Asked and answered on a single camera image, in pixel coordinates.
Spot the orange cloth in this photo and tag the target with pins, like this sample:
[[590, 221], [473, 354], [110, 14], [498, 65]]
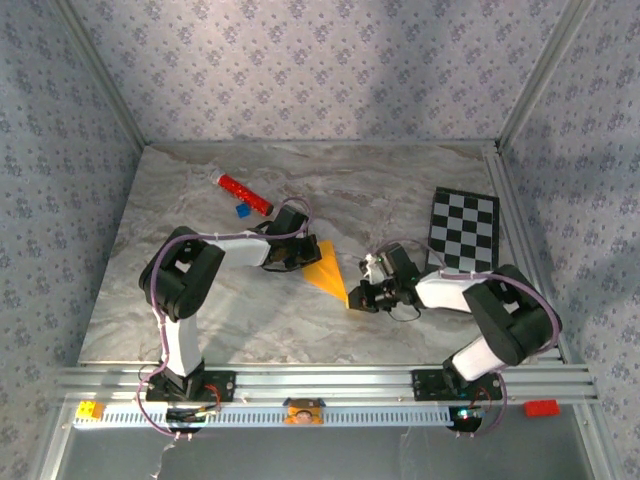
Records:
[[327, 272]]

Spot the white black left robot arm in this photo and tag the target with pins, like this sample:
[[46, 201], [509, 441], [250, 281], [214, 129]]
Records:
[[182, 345]]

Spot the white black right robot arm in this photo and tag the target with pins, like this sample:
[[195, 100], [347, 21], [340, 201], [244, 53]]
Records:
[[440, 295]]

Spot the small blue block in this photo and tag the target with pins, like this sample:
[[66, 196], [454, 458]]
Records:
[[242, 211]]

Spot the red glitter tube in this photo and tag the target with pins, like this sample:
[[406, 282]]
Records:
[[242, 192]]

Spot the black white checkerboard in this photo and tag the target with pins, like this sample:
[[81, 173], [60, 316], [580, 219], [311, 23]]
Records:
[[465, 230]]

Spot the black round controller board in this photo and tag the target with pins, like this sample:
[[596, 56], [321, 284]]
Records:
[[182, 416], [465, 419]]

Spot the red toy brick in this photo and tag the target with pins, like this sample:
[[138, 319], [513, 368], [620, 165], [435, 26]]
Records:
[[541, 408]]

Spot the yellow toy brick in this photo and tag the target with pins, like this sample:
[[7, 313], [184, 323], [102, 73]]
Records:
[[90, 410]]

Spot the long aluminium base rail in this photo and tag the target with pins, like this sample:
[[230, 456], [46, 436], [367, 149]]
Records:
[[325, 382]]

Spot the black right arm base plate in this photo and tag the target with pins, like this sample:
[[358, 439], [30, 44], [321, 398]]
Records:
[[425, 385]]

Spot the aluminium side rail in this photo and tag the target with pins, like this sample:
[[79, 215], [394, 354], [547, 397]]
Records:
[[511, 210]]

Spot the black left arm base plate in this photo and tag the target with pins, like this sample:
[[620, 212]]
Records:
[[220, 385]]

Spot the aluminium corner post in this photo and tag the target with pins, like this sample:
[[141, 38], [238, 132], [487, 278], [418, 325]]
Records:
[[544, 75]]

